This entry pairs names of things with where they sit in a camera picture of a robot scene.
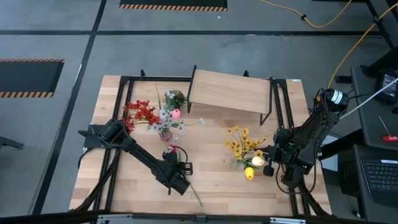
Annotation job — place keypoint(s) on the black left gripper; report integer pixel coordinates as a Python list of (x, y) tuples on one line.
[(174, 165)]

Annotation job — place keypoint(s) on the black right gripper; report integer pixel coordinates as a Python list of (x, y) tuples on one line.
[(280, 154)]

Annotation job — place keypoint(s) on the red artificial tulip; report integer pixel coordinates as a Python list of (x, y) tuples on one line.
[(173, 149)]

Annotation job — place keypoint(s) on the purple ribbed glass vase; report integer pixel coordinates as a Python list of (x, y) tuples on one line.
[(165, 135)]

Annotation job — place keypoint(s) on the yellow artificial tulip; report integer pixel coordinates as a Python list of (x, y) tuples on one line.
[(249, 173)]

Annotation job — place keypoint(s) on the yellow artificial flower bunch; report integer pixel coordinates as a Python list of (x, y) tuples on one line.
[(244, 143)]

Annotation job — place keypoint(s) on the clear glass vase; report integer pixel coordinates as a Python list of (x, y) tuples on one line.
[(241, 164)]

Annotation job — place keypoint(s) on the white artificial flower bunch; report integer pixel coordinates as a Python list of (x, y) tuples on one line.
[(163, 115)]

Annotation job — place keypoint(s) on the pink artificial tulip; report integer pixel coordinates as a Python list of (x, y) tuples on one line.
[(176, 113)]

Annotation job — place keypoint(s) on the red artificial flower bunch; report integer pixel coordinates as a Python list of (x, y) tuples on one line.
[(143, 113)]

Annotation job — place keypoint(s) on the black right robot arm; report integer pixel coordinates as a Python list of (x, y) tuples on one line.
[(314, 133)]

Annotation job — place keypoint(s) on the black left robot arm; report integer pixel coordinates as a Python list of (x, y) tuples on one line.
[(143, 155)]

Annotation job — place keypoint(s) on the wooden shelf with black legs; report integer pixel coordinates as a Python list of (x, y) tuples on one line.
[(230, 90)]

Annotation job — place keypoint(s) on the white paper sheet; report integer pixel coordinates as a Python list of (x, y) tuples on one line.
[(331, 161)]

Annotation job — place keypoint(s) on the black and silver crossbeam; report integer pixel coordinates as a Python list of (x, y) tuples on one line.
[(199, 219)]

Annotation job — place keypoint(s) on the green potted succulent plant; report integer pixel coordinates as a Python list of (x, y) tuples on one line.
[(177, 99)]

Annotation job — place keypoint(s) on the black side table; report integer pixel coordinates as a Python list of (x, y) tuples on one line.
[(351, 186), (370, 124)]

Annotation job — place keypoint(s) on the black keyboard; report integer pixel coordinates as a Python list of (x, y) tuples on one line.
[(381, 180)]

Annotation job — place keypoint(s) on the black tablet screen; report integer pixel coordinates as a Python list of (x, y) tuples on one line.
[(388, 85)]

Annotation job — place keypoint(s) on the black tripod stand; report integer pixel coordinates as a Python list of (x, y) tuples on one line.
[(381, 65)]

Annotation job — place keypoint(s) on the black striped floor mat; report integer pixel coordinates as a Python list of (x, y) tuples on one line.
[(174, 3), (28, 77)]

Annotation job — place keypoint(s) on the grey chair base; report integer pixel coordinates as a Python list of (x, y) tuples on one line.
[(9, 142)]

